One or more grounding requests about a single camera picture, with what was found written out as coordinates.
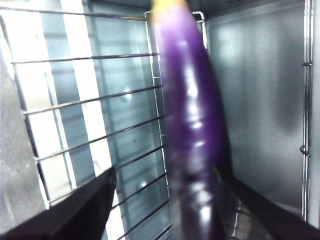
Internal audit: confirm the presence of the metal oven heating tube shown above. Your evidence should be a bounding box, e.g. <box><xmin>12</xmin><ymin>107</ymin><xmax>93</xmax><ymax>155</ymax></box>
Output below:
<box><xmin>299</xmin><ymin>0</ymin><xmax>315</xmax><ymax>224</ymax></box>

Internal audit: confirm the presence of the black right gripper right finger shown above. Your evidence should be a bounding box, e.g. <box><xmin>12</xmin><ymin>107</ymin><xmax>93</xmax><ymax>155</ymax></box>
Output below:
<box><xmin>214</xmin><ymin>163</ymin><xmax>320</xmax><ymax>240</ymax></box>

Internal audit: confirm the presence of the cream white toaster oven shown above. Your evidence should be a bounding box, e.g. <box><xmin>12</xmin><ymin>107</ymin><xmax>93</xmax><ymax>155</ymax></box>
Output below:
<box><xmin>0</xmin><ymin>0</ymin><xmax>320</xmax><ymax>240</ymax></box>

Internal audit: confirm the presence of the purple eggplant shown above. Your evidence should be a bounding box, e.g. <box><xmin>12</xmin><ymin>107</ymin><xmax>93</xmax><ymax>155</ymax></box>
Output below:
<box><xmin>150</xmin><ymin>0</ymin><xmax>240</xmax><ymax>240</ymax></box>

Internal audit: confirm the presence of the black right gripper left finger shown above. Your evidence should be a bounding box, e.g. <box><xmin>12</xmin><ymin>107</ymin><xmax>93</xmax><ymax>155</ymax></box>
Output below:
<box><xmin>0</xmin><ymin>166</ymin><xmax>118</xmax><ymax>240</ymax></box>

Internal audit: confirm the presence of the metal wire oven rack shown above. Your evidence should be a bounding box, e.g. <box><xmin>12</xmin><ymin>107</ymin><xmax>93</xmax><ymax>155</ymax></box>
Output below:
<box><xmin>0</xmin><ymin>6</ymin><xmax>209</xmax><ymax>240</ymax></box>

